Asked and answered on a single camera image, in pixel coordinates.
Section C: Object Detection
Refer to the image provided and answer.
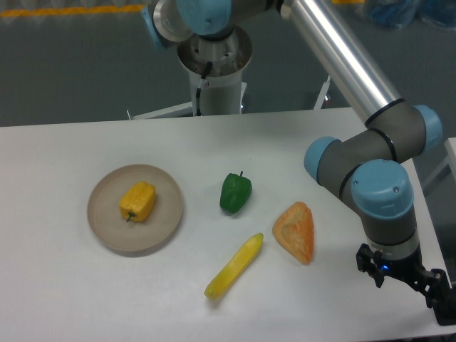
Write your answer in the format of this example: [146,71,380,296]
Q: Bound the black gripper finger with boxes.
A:
[413,267,451,325]
[356,244,385,288]

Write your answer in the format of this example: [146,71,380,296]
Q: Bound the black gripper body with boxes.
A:
[370,246,425,285]

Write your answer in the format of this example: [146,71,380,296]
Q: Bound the yellow bell pepper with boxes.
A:
[118,181,156,222]

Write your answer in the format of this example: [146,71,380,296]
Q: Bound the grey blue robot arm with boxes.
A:
[141,1,455,326]

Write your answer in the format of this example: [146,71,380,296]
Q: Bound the green bell pepper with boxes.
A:
[219,171,252,214]

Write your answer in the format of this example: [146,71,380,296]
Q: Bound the beige round plate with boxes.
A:
[87,165,183,257]

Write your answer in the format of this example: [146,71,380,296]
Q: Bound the orange triangular bread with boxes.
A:
[272,202,314,265]

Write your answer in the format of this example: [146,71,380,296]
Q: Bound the yellow corn cob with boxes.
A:
[204,233,264,300]

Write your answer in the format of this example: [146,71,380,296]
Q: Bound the blue plastic bag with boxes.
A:
[361,0,455,31]

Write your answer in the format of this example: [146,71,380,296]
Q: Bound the yellow floor tape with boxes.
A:
[1,4,146,18]

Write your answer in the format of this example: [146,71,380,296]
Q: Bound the white metal frame bar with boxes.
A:
[313,75,331,110]

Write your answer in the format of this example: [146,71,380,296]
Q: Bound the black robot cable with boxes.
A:
[195,61,214,117]

